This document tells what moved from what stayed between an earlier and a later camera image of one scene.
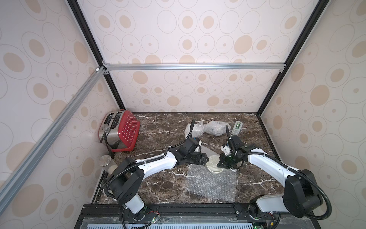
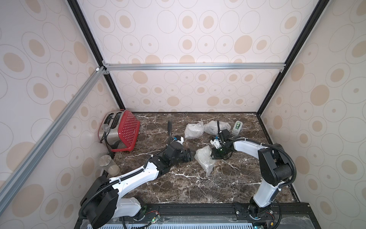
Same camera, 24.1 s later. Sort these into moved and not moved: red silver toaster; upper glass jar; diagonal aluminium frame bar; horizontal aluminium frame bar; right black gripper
Moved: right black gripper
Not moved: horizontal aluminium frame bar; diagonal aluminium frame bar; red silver toaster; upper glass jar
